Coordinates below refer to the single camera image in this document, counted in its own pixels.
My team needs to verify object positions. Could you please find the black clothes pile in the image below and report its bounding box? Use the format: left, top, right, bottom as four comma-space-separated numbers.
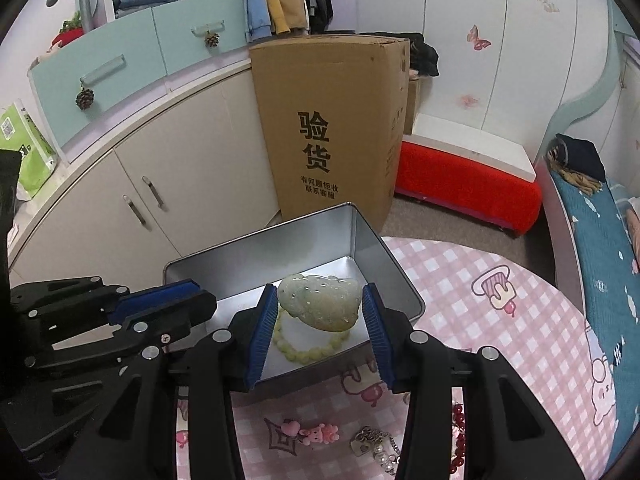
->
409, 35, 441, 79

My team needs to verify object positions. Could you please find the blue patterned bed sheet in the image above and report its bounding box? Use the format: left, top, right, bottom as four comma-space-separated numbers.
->
547, 160, 640, 461

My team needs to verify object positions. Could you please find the pale green jade pendant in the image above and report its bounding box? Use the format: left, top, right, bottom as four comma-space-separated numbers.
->
277, 273, 362, 332

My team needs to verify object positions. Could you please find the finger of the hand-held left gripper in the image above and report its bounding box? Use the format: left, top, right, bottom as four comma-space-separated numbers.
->
10, 276, 202, 325
22, 291, 219, 369

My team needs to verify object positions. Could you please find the red bench with white top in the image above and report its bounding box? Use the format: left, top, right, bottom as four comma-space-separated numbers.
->
394, 112, 544, 239

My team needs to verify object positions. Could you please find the tan fuzzy cloth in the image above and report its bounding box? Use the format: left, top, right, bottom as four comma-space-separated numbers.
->
547, 150, 607, 194

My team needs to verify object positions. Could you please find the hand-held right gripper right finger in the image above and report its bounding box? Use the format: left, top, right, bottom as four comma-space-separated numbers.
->
362, 283, 587, 480

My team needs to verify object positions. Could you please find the dark red bead bracelet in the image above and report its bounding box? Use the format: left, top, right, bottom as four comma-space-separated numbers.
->
447, 400, 469, 476

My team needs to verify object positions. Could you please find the mint green drawer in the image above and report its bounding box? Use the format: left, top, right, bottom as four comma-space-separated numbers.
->
152, 0, 251, 92
30, 16, 169, 162

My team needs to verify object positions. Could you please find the cream cabinet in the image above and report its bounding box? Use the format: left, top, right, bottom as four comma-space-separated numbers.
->
7, 57, 282, 282

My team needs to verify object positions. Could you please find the white wardrobe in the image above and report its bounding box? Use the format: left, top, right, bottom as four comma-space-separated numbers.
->
327, 0, 611, 161

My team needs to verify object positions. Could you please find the pale green bead bracelet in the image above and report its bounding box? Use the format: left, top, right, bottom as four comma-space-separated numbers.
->
271, 310, 357, 361

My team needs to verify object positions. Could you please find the silver metal tin box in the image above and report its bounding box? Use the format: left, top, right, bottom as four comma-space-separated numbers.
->
164, 202, 426, 396

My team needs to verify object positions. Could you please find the small cardboard box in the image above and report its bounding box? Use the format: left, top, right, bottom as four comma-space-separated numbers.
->
404, 72, 424, 136

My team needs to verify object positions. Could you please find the pink checkered tablecloth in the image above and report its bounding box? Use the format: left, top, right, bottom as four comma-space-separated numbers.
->
175, 235, 601, 480

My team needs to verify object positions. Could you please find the light blue hanging shirt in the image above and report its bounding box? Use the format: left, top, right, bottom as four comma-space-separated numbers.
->
243, 0, 274, 44

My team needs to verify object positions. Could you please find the mint green bed frame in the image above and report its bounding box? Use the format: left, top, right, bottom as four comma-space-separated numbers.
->
532, 0, 640, 171

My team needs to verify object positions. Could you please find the green tissue pack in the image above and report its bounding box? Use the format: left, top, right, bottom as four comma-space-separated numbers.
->
0, 99, 57, 199

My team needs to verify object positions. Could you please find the silver pearl charm bracelet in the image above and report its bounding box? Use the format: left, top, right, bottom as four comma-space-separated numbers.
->
350, 425, 404, 479

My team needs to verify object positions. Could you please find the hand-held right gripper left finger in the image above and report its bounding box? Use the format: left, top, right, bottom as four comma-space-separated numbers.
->
62, 282, 279, 480

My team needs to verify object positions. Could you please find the large cardboard box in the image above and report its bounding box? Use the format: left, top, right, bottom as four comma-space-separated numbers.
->
248, 31, 411, 234

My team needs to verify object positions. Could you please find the red pot with green plant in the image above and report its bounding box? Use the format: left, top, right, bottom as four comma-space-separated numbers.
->
50, 12, 85, 49

